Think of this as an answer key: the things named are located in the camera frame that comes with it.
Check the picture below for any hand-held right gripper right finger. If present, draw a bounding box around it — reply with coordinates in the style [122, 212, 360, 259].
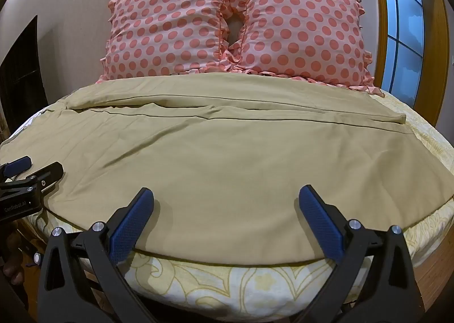
[298, 184, 426, 323]

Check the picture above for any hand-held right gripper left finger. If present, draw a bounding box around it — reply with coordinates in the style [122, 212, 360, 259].
[35, 187, 155, 323]

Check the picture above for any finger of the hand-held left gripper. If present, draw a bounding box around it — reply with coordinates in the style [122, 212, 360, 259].
[0, 156, 33, 179]
[10, 162, 65, 200]

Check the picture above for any person's left hand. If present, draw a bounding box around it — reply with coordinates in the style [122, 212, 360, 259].
[0, 232, 27, 285]

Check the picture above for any dark wooden cabinet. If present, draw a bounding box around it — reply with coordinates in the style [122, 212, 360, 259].
[0, 15, 49, 112]

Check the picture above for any beige blanket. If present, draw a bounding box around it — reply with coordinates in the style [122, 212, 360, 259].
[0, 73, 454, 264]

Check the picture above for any bed with floral sheet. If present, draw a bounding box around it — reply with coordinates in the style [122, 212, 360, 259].
[0, 87, 454, 314]

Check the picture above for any pink polka dot pillow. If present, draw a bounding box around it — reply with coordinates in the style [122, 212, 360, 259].
[222, 0, 385, 98]
[96, 0, 245, 83]

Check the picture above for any wooden framed window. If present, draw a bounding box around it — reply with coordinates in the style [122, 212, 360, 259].
[307, 0, 452, 127]

